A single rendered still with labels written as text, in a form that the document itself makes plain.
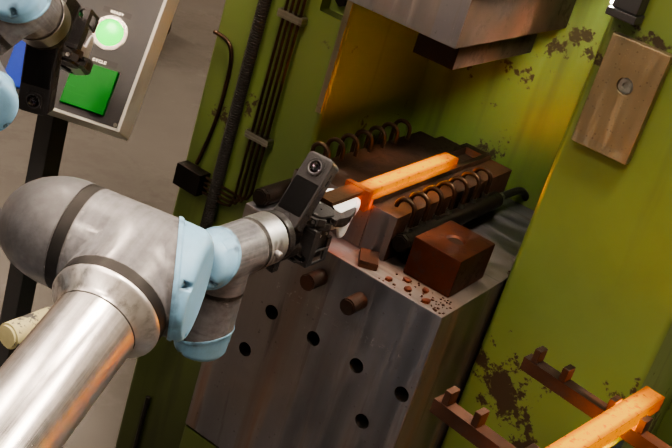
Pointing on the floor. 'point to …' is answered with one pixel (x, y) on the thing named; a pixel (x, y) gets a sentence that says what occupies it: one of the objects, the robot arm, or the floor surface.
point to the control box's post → (22, 305)
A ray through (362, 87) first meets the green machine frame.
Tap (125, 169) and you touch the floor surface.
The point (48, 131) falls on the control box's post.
